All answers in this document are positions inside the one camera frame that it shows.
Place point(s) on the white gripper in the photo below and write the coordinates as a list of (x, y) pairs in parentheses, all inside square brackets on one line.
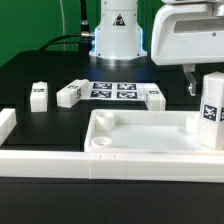
[(188, 32)]

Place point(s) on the white front fence bar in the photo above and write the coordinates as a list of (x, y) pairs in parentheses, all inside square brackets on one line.
[(80, 165)]

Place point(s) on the white left fence block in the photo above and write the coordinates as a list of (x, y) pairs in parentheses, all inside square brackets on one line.
[(7, 123)]

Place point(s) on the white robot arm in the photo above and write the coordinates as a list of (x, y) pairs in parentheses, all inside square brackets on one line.
[(118, 37)]

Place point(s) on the white desk top tray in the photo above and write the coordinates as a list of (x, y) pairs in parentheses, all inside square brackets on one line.
[(144, 132)]

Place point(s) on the printed marker sheet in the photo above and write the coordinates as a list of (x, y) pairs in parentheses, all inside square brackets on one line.
[(115, 91)]

